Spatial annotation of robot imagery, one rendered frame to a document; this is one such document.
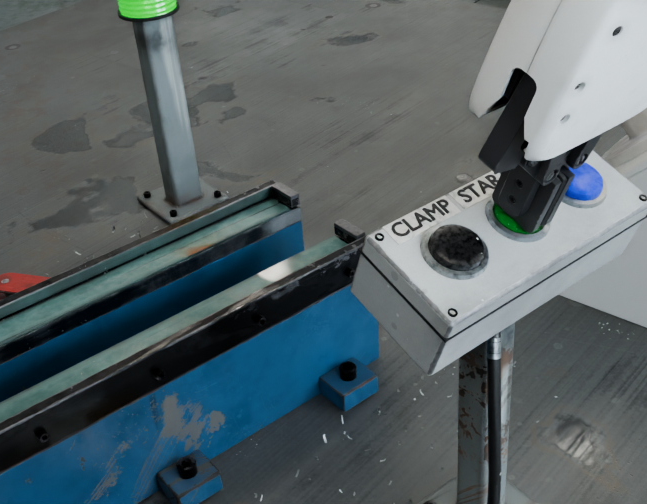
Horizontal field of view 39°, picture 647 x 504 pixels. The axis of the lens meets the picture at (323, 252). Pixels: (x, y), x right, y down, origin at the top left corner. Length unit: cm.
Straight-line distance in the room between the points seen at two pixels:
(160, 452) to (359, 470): 15
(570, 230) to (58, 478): 39
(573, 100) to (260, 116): 90
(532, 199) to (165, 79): 59
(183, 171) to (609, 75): 71
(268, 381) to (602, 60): 44
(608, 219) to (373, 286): 14
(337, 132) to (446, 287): 76
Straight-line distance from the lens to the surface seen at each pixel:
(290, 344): 75
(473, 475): 67
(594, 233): 54
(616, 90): 44
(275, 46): 152
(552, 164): 47
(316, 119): 126
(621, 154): 88
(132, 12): 99
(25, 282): 99
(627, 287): 88
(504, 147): 44
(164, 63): 101
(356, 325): 79
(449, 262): 48
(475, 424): 63
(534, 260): 51
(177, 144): 105
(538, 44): 41
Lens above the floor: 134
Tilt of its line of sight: 34 degrees down
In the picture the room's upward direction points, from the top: 5 degrees counter-clockwise
